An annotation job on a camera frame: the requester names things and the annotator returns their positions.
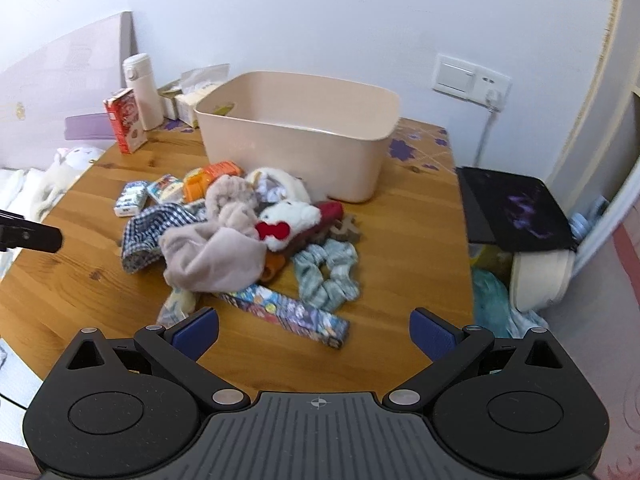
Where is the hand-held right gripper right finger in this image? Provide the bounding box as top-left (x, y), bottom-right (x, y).
top-left (382, 308), bottom-right (566, 411)

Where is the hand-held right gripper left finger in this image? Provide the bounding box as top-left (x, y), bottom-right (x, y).
top-left (64, 306), bottom-right (251, 413)

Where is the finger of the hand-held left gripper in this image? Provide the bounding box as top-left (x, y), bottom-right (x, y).
top-left (0, 210), bottom-right (63, 253)

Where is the long pale tissue packet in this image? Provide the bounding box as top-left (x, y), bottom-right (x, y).
top-left (157, 287), bottom-right (198, 326)

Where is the blue white tissue packet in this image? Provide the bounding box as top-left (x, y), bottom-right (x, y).
top-left (114, 180), bottom-right (150, 217)

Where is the colorful long box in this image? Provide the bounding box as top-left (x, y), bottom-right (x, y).
top-left (217, 284), bottom-right (350, 350)

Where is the blue plaid cloth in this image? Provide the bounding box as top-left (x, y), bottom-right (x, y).
top-left (121, 202), bottom-right (206, 275)

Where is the blue grey scrunchie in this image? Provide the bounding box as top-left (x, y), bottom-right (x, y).
top-left (292, 239), bottom-right (361, 308)

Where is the brown hair claw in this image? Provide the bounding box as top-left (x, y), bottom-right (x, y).
top-left (327, 214), bottom-right (362, 243)

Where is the cartoon print tissue packet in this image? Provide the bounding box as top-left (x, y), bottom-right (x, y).
top-left (146, 174), bottom-right (186, 205)

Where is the white plush with red bow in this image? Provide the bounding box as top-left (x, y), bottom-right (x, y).
top-left (255, 200), bottom-right (322, 253)

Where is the dark red pouch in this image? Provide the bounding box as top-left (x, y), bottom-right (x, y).
top-left (287, 201), bottom-right (345, 253)

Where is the white fuzzy headband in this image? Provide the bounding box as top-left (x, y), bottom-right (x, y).
top-left (247, 167), bottom-right (311, 206)

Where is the beige plastic storage bin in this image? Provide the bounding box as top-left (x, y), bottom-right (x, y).
top-left (194, 71), bottom-right (402, 205)

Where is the wooden desktop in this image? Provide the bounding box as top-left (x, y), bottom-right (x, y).
top-left (0, 119), bottom-right (477, 411)

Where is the white plush toy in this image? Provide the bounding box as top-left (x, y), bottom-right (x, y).
top-left (42, 145), bottom-right (106, 211)
top-left (0, 167), bottom-right (56, 271)

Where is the teal cloth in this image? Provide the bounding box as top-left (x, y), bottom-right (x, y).
top-left (472, 267), bottom-right (516, 331)

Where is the black cushion purple print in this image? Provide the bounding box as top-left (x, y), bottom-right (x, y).
top-left (456, 166), bottom-right (581, 253)

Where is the red carton box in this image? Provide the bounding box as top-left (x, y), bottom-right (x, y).
top-left (103, 87), bottom-right (147, 155)

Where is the purple white box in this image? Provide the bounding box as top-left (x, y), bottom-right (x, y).
top-left (0, 10), bottom-right (136, 171)

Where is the white thermos bottle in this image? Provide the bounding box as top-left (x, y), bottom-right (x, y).
top-left (122, 53), bottom-right (165, 131)

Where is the gold tissue box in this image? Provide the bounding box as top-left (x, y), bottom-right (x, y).
top-left (157, 85), bottom-right (183, 121)

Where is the yellow soft tissue pack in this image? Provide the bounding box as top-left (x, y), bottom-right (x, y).
top-left (175, 63), bottom-right (232, 128)

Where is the cream wardrobe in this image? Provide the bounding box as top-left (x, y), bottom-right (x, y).
top-left (545, 0), bottom-right (640, 281)

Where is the white plug cable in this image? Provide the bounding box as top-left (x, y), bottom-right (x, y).
top-left (475, 89), bottom-right (503, 166)

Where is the white wall switch socket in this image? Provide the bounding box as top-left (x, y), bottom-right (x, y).
top-left (432, 52), bottom-right (512, 106)

